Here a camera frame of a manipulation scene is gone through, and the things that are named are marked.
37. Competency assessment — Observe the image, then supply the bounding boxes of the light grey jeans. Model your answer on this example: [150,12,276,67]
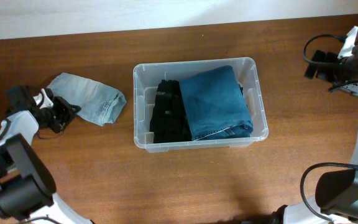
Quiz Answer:
[47,73,127,126]

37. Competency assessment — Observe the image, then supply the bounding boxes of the black garment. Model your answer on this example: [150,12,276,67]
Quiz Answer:
[150,80,191,143]

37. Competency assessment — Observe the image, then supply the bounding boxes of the blue jeans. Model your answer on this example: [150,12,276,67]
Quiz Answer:
[179,65,254,141]

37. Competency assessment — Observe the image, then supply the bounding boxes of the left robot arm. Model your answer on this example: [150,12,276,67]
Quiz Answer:
[0,85,92,223]

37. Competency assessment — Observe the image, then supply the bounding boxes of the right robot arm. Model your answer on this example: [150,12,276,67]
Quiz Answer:
[269,26,358,223]

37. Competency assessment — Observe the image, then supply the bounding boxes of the clear plastic storage bin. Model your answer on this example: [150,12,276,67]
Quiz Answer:
[133,57,269,153]

